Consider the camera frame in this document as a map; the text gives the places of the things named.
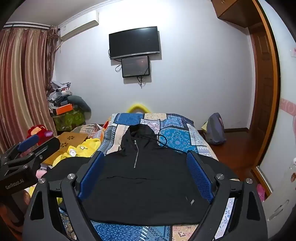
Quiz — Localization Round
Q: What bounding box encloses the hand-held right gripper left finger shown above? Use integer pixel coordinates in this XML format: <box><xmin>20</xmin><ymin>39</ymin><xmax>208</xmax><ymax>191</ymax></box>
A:
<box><xmin>22</xmin><ymin>152</ymin><xmax>105</xmax><ymax>241</ymax></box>

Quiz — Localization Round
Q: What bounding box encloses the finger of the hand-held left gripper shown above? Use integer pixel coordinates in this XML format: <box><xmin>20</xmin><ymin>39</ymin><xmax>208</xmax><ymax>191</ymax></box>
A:
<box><xmin>5</xmin><ymin>137</ymin><xmax>61</xmax><ymax>168</ymax></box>
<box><xmin>8</xmin><ymin>134</ymin><xmax>39</xmax><ymax>154</ymax></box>

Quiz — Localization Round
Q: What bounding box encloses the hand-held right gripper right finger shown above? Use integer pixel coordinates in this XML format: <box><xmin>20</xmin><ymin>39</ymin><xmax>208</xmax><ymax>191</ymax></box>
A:
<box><xmin>186</xmin><ymin>150</ymin><xmax>266</xmax><ymax>241</ymax></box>

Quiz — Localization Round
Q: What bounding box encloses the black zip hoodie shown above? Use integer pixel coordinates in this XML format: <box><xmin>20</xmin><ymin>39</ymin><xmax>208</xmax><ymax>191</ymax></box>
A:
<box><xmin>42</xmin><ymin>124</ymin><xmax>232</xmax><ymax>226</ymax></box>

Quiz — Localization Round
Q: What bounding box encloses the red plush toy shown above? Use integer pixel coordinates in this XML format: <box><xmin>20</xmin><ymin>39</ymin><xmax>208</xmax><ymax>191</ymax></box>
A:
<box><xmin>26</xmin><ymin>125</ymin><xmax>53</xmax><ymax>145</ymax></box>

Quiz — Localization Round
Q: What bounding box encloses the green patterned box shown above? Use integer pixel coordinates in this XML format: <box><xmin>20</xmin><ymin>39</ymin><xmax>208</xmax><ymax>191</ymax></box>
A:
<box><xmin>53</xmin><ymin>109</ymin><xmax>85</xmax><ymax>131</ymax></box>

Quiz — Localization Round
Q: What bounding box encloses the yellow garment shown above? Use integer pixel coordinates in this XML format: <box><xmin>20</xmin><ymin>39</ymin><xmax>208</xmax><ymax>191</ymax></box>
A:
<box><xmin>52</xmin><ymin>137</ymin><xmax>102</xmax><ymax>167</ymax></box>

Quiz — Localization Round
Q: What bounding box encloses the orange box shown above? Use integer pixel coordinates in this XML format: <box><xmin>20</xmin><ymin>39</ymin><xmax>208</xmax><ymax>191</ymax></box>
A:
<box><xmin>56</xmin><ymin>103</ymin><xmax>74</xmax><ymax>115</ymax></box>

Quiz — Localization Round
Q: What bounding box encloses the blue patchwork bedspread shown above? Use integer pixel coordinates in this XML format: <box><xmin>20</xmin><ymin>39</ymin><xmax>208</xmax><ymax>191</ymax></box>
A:
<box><xmin>58</xmin><ymin>113</ymin><xmax>238</xmax><ymax>241</ymax></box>

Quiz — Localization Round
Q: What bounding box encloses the orange patterned quilt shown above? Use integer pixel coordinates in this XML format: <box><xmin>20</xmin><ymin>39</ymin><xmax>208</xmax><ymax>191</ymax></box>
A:
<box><xmin>77</xmin><ymin>120</ymin><xmax>111</xmax><ymax>139</ymax></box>

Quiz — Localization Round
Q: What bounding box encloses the grey backpack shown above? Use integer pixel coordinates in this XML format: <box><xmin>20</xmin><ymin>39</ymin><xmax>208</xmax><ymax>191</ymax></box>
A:
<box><xmin>206</xmin><ymin>113</ymin><xmax>226</xmax><ymax>145</ymax></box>

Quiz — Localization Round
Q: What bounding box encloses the pile of papers and bags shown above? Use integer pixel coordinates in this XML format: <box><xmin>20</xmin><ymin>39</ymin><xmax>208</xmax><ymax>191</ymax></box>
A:
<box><xmin>47</xmin><ymin>81</ymin><xmax>73</xmax><ymax>109</ymax></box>

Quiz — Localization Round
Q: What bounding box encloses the striped brown curtain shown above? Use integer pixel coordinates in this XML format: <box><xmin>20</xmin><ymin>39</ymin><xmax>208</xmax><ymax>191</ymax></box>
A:
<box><xmin>0</xmin><ymin>22</ymin><xmax>58</xmax><ymax>153</ymax></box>

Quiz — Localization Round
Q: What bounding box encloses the pink slipper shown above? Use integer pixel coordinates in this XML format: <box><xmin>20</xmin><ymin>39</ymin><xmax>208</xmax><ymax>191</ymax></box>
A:
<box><xmin>257</xmin><ymin>184</ymin><xmax>266</xmax><ymax>202</ymax></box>

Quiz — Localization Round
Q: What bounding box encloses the wooden door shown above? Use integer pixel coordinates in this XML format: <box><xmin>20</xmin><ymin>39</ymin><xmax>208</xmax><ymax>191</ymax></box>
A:
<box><xmin>248</xmin><ymin>0</ymin><xmax>281</xmax><ymax>193</ymax></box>

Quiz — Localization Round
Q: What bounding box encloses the white air conditioner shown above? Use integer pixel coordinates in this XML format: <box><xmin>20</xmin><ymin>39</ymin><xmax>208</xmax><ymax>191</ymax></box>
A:
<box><xmin>58</xmin><ymin>10</ymin><xmax>100</xmax><ymax>42</ymax></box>

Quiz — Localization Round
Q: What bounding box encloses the white wardrobe door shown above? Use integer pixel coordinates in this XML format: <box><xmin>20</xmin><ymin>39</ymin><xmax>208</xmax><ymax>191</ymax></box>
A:
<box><xmin>258</xmin><ymin>0</ymin><xmax>296</xmax><ymax>232</ymax></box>

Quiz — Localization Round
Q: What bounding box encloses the yellow foam ring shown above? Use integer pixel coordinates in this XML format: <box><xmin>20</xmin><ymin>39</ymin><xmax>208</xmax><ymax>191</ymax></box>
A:
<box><xmin>127</xmin><ymin>103</ymin><xmax>149</xmax><ymax>114</ymax></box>

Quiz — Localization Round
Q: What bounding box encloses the small black wall monitor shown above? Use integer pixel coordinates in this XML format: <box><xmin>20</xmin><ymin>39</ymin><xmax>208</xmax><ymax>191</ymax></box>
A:
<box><xmin>121</xmin><ymin>56</ymin><xmax>151</xmax><ymax>78</ymax></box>

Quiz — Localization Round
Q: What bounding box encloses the black wall television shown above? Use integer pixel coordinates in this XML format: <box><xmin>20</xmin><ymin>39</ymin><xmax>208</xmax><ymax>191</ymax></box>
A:
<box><xmin>109</xmin><ymin>26</ymin><xmax>160</xmax><ymax>60</ymax></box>

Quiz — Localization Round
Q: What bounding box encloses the wooden wall cabinet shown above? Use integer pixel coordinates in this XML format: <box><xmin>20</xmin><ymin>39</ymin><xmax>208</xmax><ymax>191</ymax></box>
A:
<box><xmin>211</xmin><ymin>0</ymin><xmax>262</xmax><ymax>27</ymax></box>

